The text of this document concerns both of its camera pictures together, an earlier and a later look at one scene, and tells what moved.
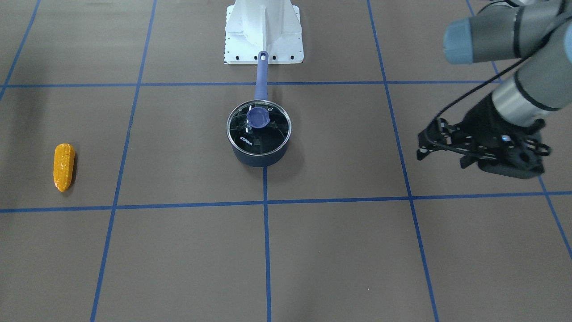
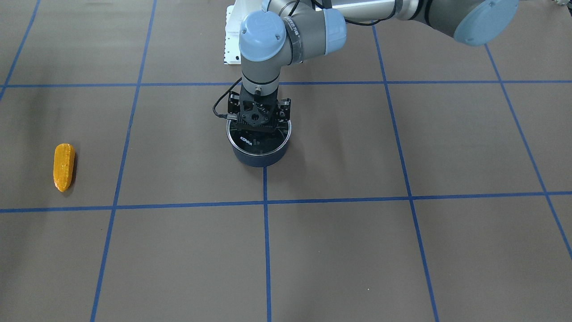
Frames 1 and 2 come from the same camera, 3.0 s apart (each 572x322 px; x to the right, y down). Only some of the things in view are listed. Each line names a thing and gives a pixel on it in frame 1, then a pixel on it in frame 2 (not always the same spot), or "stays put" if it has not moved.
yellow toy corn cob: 64,162 stays put
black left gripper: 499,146 -> 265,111
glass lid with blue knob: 258,127 stays put
